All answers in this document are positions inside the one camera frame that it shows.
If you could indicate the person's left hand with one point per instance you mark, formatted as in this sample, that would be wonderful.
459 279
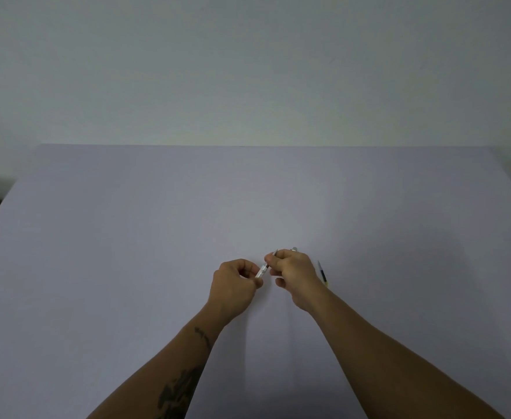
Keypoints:
231 290

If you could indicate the person's right hand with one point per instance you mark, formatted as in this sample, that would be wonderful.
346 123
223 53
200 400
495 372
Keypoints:
301 279

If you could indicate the white pen body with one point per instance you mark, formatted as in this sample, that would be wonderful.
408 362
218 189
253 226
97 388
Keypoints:
262 271

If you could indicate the person's left forearm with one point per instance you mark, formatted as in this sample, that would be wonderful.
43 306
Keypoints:
159 375

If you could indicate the person's right forearm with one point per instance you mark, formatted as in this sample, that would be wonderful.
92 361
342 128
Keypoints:
395 366

